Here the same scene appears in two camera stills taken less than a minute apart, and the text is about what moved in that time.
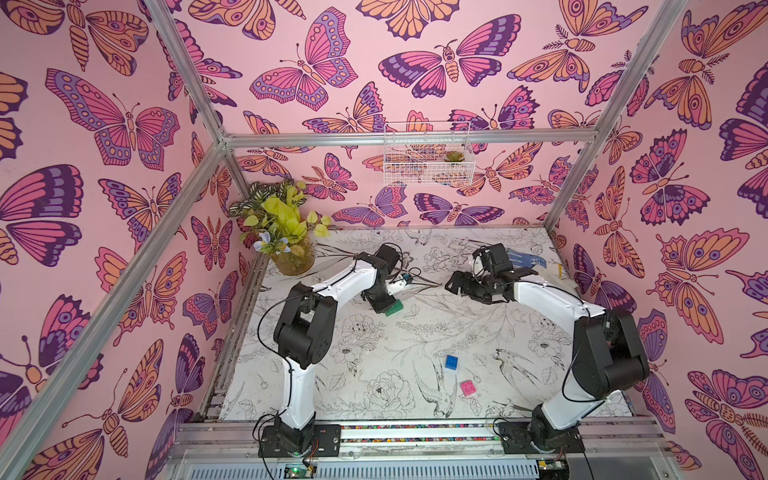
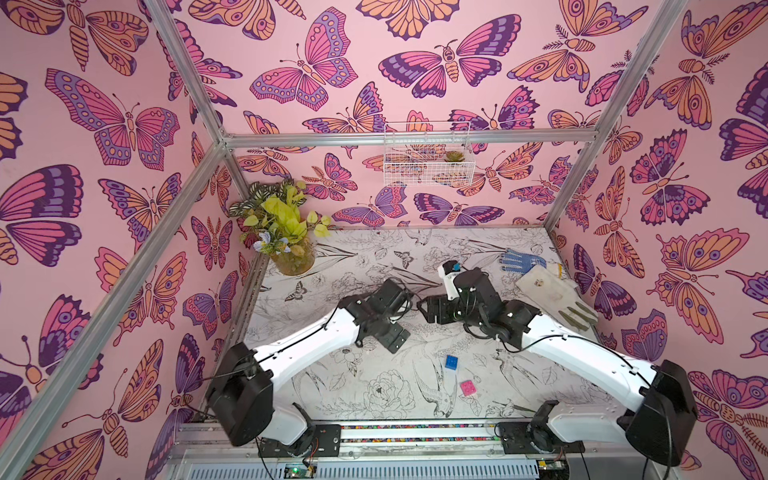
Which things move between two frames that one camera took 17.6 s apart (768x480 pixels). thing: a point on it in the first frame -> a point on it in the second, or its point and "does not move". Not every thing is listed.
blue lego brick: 451,362 does not move
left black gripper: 384,306 -> 389,340
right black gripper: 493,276 -> 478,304
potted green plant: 270,220 does not move
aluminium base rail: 420,450 does not move
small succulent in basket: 454,156 does not move
